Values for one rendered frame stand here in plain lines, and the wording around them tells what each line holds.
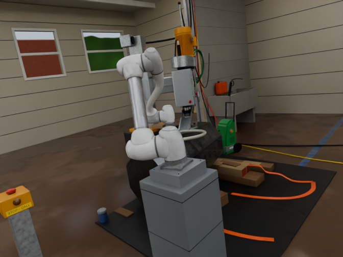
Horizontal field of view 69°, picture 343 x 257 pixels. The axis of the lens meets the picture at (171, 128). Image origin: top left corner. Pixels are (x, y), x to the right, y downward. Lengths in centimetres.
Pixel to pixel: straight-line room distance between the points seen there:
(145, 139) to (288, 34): 607
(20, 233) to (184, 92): 215
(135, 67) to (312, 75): 582
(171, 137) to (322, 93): 586
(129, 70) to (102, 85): 764
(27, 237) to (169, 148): 90
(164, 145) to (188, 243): 64
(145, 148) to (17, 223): 80
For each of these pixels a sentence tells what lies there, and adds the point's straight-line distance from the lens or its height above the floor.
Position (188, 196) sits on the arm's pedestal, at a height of 75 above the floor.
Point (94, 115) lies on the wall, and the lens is 923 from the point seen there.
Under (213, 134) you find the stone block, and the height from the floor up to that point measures 68.
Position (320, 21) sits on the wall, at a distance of 713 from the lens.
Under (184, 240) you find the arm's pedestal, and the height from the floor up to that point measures 47.
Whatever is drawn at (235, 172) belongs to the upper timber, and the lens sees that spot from 333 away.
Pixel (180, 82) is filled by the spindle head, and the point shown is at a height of 138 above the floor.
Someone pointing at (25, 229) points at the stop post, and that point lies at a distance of 140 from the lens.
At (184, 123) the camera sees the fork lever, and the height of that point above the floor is 93.
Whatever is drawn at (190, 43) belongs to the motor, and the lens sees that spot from 362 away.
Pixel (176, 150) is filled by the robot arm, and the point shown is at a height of 100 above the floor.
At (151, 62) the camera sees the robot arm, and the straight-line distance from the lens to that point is 182.
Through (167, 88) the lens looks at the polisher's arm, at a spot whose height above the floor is 130.
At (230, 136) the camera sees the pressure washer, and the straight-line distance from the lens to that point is 440.
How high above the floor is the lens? 150
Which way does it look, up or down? 12 degrees down
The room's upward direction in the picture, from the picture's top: 8 degrees counter-clockwise
